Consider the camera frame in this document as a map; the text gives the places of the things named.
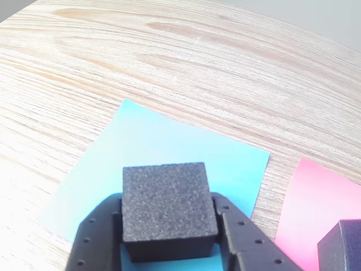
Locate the medium black block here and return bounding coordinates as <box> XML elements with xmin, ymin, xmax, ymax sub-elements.
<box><xmin>317</xmin><ymin>218</ymin><xmax>361</xmax><ymax>271</ymax></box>

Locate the blue paper sheet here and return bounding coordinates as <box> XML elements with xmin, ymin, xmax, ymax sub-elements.
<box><xmin>36</xmin><ymin>98</ymin><xmax>271</xmax><ymax>271</ymax></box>

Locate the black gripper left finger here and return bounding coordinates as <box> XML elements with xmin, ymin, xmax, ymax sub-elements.
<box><xmin>64</xmin><ymin>193</ymin><xmax>124</xmax><ymax>271</ymax></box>

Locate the pink paper sheet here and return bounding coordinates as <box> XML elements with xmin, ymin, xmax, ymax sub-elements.
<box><xmin>274</xmin><ymin>157</ymin><xmax>361</xmax><ymax>271</ymax></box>

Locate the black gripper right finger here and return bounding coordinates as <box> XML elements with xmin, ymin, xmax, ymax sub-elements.
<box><xmin>210</xmin><ymin>191</ymin><xmax>305</xmax><ymax>271</ymax></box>

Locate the small black cube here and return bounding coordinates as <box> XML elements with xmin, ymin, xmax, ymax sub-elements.
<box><xmin>121</xmin><ymin>162</ymin><xmax>219</xmax><ymax>263</ymax></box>

